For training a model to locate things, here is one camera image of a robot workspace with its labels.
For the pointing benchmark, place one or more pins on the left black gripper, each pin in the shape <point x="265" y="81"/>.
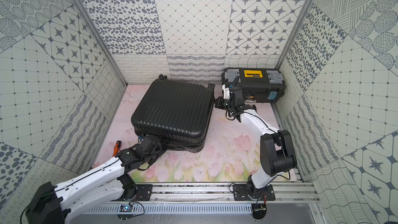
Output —
<point x="156" y="143"/>

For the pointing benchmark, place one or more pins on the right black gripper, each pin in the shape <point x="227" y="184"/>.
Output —
<point x="218" y="104"/>

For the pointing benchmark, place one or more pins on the black ribbed hard-shell suitcase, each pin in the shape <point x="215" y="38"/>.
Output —
<point x="178" y="112"/>

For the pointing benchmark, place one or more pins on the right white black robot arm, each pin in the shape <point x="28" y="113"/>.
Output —
<point x="277" y="154"/>

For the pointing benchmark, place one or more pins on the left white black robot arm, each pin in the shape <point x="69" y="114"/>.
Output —
<point x="63" y="202"/>

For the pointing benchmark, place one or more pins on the black toolbox yellow label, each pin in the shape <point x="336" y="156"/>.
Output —
<point x="258" y="84"/>

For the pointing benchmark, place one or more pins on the pink floral table mat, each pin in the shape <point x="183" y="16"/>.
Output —
<point x="231" y="150"/>

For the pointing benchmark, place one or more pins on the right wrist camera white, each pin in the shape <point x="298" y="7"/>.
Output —
<point x="226" y="91"/>

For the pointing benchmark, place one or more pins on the orange handled utility knife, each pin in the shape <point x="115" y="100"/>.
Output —
<point x="117" y="148"/>

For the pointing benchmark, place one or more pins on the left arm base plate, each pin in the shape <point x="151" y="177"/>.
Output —
<point x="141" y="192"/>

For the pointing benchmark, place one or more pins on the aluminium mounting rail frame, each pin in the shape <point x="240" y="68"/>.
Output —
<point x="205" y="198"/>

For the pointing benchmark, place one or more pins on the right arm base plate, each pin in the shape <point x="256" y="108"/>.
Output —
<point x="244" y="192"/>

